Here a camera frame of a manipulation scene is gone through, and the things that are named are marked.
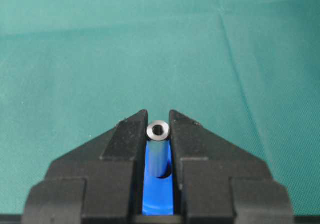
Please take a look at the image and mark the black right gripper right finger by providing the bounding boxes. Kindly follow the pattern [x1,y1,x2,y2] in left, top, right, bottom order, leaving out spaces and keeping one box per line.
[169,110,294,224]

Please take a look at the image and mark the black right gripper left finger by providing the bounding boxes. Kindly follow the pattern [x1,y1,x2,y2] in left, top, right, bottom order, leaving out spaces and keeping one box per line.
[22,110,148,224]

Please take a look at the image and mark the small metal shaft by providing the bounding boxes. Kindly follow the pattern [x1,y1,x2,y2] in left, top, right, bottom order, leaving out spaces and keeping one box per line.
[146,120,170,178]

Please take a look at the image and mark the blue plastic gear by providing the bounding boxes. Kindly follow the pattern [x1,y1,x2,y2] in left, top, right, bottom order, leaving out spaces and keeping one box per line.
[142,142,174,216]

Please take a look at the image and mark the green cloth mat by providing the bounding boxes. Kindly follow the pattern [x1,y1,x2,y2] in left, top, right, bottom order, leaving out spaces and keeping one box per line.
[0,0,320,215]

